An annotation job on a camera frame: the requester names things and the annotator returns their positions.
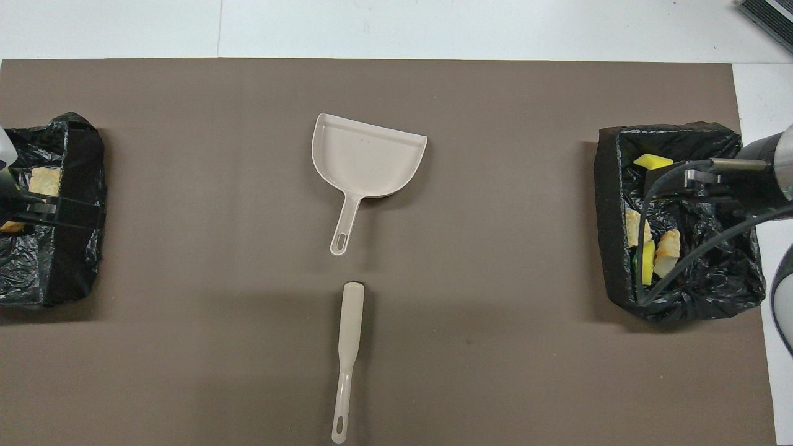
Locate black bag-lined bin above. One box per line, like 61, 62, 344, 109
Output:
594, 121, 767, 323
0, 111, 107, 308

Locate beige plastic dustpan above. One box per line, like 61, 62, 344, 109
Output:
311, 112, 429, 256

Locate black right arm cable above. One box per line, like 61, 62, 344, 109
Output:
634, 159, 793, 307

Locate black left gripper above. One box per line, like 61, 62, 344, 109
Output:
0, 167, 103, 231

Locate beige brush black bristles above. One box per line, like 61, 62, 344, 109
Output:
331, 282, 366, 444

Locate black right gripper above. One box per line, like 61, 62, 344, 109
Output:
644, 138, 787, 214

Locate brown paper table mat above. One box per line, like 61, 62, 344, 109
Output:
0, 58, 777, 446

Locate notched green yellow sponge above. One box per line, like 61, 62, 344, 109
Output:
633, 154, 675, 172

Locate croissant piece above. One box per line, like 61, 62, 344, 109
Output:
28, 167, 62, 199
624, 208, 653, 248
654, 229, 681, 279

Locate yellow sponge piece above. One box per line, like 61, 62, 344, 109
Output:
632, 240, 656, 287

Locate dark ribbed box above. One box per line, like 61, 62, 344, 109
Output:
737, 0, 793, 53

